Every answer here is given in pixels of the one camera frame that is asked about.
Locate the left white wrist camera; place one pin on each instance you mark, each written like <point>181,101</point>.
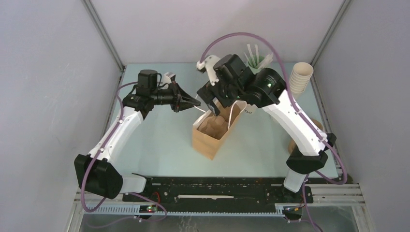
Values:
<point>166,78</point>

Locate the green straw holder cup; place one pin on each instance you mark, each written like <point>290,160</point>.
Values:
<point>249,64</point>

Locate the brown paper takeout bag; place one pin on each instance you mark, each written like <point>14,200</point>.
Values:
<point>208,146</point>

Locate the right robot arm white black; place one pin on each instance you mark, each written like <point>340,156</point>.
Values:
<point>268,91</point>

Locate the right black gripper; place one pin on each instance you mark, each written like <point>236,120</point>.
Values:
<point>208,92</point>

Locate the brown pulp cup carrier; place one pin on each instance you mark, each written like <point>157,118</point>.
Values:
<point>292,144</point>
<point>214,126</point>

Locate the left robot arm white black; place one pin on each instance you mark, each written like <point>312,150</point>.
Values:
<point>96,171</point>

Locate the wrapped straw leftmost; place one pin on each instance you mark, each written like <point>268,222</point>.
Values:
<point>251,55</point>

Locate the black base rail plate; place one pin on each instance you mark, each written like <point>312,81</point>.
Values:
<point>223,194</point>

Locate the white cable duct strip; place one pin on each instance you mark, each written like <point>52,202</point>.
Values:
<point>148,210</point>

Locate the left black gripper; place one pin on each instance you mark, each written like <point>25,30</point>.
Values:
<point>181,100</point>

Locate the stack of white paper cups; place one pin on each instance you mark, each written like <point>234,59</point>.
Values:
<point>300,77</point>

